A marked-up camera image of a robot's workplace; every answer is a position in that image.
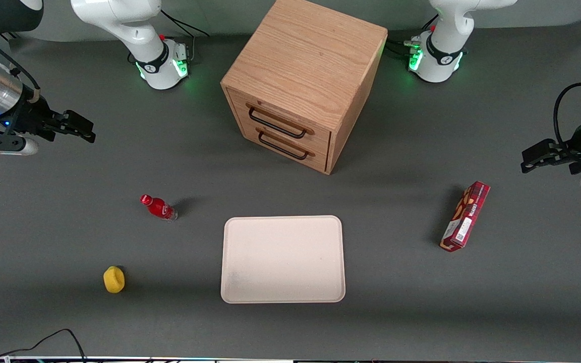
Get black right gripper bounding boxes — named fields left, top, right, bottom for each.
left=11, top=96, right=96, bottom=145

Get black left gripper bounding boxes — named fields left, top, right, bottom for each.
left=521, top=114, right=581, bottom=175

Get black metal drawer handle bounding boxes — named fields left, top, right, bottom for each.
left=256, top=126, right=316, bottom=161
left=246, top=103, right=316, bottom=140

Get wooden drawer with deep tray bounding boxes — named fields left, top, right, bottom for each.
left=226, top=89, right=332, bottom=152

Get wooden drawer cabinet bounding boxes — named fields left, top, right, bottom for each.
left=220, top=0, right=388, bottom=175

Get red snack box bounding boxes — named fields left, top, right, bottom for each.
left=440, top=181, right=491, bottom=253

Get small red bottle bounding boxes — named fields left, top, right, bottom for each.
left=140, top=194, right=178, bottom=221

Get yellow sponge block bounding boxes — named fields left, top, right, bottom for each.
left=103, top=266, right=126, bottom=294

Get cream rectangular tray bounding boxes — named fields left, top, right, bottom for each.
left=220, top=215, right=346, bottom=304

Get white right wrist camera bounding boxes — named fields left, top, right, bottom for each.
left=0, top=127, right=39, bottom=156

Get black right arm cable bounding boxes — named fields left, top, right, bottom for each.
left=0, top=23, right=40, bottom=99

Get black right base cables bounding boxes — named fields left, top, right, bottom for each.
left=161, top=8, right=210, bottom=65

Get black base cables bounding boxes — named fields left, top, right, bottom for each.
left=385, top=14, right=440, bottom=57
left=161, top=8, right=210, bottom=65

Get black left base cables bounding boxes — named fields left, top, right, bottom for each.
left=385, top=14, right=440, bottom=57

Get thin black table cable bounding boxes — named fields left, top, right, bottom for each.
left=0, top=329, right=87, bottom=361

